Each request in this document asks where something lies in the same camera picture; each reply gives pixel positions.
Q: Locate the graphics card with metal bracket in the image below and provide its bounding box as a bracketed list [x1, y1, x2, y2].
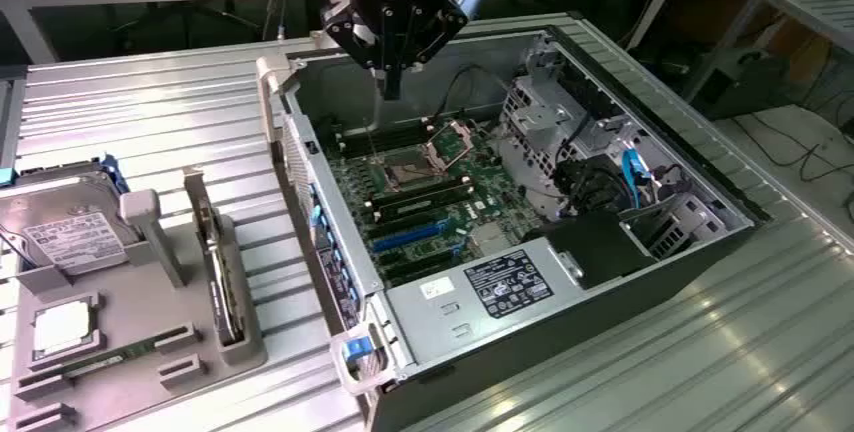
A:
[180, 165, 245, 347]

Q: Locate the thin socket locking lever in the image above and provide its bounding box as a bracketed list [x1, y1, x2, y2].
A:
[362, 115, 384, 164]

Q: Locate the metal socket cover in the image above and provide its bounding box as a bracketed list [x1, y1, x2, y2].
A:
[422, 119, 487, 173]

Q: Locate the silver disk bay cage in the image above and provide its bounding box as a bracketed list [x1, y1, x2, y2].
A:
[496, 46, 645, 226]

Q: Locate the black RAM slot bank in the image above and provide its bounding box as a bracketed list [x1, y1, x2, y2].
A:
[334, 120, 436, 159]

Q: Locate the CPU socket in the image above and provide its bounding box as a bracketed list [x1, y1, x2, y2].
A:
[378, 149, 446, 186]

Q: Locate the green motherboard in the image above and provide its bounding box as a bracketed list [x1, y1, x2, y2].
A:
[324, 114, 556, 288]

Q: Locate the RAM stick with white label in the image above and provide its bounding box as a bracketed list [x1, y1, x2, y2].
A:
[372, 187, 473, 220]

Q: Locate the blue expansion slot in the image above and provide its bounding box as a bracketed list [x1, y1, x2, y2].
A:
[369, 220, 449, 254]

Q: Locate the silver chipset heatsink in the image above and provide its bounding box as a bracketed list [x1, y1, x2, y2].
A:
[468, 225, 520, 254]

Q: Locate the blue disk caddy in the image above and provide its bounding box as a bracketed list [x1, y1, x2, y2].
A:
[11, 153, 133, 204]

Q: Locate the black box device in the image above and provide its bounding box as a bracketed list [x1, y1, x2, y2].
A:
[692, 49, 793, 122]

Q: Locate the black plastic shroud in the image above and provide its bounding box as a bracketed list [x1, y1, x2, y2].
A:
[521, 210, 660, 292]

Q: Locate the grey power supply unit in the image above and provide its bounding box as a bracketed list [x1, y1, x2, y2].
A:
[380, 241, 592, 371]

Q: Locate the silver hard disk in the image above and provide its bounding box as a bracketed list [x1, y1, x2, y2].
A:
[0, 171, 133, 276]

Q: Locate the open black PC case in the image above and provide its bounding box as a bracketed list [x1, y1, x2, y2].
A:
[256, 24, 772, 432]

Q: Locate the green RAM stick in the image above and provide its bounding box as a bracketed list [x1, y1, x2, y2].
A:
[60, 330, 186, 379]

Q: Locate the silver CPU chip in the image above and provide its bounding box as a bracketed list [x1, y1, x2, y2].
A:
[31, 303, 96, 353]

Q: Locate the grey parts rack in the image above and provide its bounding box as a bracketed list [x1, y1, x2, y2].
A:
[9, 187, 272, 432]

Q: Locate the black looped wire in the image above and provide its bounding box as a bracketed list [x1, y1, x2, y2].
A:
[430, 65, 509, 124]

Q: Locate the black wire bundle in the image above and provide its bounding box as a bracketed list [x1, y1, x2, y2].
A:
[551, 158, 629, 219]

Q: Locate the blue data wire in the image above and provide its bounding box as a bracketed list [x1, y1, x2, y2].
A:
[619, 148, 653, 212]

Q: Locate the grey metal shelf frame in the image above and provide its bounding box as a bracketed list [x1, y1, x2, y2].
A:
[685, 0, 854, 106]

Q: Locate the black floor cable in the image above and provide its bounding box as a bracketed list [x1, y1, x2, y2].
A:
[731, 110, 854, 184]

